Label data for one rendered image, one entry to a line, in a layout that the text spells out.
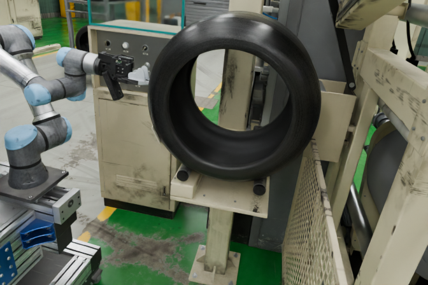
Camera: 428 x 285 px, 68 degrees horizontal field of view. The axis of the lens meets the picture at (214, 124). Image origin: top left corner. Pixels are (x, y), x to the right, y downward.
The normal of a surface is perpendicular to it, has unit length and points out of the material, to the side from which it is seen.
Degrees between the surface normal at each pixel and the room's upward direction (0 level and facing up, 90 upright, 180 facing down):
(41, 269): 0
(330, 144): 90
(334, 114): 90
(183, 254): 0
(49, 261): 0
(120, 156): 90
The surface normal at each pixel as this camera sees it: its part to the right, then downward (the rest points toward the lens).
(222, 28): -0.19, -0.42
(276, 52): -0.08, 0.26
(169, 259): 0.08, -0.91
